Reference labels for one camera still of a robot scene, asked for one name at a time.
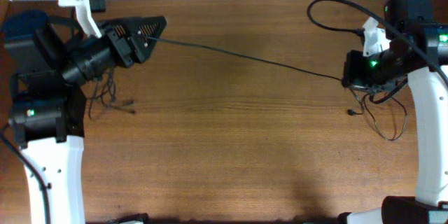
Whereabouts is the thick black USB cable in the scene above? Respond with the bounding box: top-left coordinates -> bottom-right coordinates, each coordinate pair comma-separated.
139,34 -> 409,141

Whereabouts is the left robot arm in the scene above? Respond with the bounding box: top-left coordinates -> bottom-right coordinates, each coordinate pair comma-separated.
1,10 -> 167,223

